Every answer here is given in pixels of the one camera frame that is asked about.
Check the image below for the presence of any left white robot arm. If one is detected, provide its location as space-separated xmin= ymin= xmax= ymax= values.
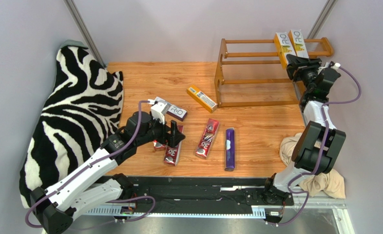
xmin=25 ymin=111 xmax=185 ymax=234

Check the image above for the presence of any small red toothpaste box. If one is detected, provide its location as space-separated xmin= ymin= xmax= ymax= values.
xmin=153 ymin=140 xmax=167 ymax=151

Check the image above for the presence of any orange wooden shelf rack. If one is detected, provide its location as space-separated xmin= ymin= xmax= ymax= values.
xmin=214 ymin=38 xmax=334 ymax=108

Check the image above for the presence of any purple white R.O.C.S. toothpaste box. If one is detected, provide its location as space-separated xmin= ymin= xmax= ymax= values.
xmin=155 ymin=97 xmax=188 ymax=121

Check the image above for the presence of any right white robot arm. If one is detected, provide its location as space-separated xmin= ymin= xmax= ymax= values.
xmin=262 ymin=55 xmax=346 ymax=205

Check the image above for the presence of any red 3d toothpaste box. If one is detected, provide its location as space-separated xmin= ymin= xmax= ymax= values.
xmin=163 ymin=141 xmax=182 ymax=166
xmin=195 ymin=118 xmax=220 ymax=158

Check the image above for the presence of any beige crumpled cloth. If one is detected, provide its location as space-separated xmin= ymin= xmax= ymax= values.
xmin=279 ymin=133 xmax=346 ymax=199

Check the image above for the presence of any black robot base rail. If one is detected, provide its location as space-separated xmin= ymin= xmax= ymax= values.
xmin=87 ymin=176 xmax=294 ymax=223

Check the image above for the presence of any red 3D toothpaste box left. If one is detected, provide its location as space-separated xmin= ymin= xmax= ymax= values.
xmin=163 ymin=141 xmax=182 ymax=166

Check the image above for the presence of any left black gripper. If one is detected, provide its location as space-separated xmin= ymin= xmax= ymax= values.
xmin=135 ymin=113 xmax=185 ymax=148

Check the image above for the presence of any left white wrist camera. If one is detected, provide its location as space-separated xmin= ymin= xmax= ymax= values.
xmin=151 ymin=101 xmax=169 ymax=124

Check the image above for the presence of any red 3D toothpaste box right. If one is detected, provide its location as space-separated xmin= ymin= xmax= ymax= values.
xmin=195 ymin=118 xmax=220 ymax=158

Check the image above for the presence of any orange white R.O.C.S. toothpaste box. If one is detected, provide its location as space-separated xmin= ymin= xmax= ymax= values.
xmin=289 ymin=29 xmax=309 ymax=59

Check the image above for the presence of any zebra pattern cushion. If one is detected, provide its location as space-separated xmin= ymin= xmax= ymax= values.
xmin=19 ymin=40 xmax=124 ymax=209

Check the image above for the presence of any silver yellow R.O.C.S. toothpaste box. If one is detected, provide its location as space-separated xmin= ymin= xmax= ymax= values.
xmin=273 ymin=32 xmax=296 ymax=69

